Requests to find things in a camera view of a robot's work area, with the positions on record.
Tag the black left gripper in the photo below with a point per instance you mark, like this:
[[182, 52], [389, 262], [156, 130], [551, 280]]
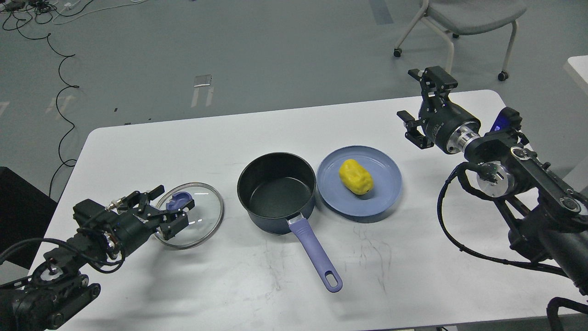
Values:
[[137, 219]]

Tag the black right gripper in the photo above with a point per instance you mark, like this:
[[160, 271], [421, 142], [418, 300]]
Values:
[[443, 122]]

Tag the glass lid with purple knob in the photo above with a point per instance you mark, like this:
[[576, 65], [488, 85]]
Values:
[[203, 220]]

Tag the yellow potato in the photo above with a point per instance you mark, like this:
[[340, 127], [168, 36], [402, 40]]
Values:
[[355, 177]]

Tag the dark pot with purple handle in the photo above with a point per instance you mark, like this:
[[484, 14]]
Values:
[[278, 192]]

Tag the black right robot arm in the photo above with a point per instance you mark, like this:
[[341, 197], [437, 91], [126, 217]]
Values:
[[546, 217]]

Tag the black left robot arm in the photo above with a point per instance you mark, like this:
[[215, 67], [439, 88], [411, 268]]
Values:
[[106, 235]]

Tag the blue round plate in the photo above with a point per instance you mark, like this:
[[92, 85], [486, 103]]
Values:
[[384, 171]]

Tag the grey office chair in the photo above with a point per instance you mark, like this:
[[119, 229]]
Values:
[[451, 19]]

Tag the black box at left edge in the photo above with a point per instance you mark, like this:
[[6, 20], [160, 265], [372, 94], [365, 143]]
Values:
[[25, 211]]

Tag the white table at right edge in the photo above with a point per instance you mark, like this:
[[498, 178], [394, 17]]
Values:
[[577, 68]]

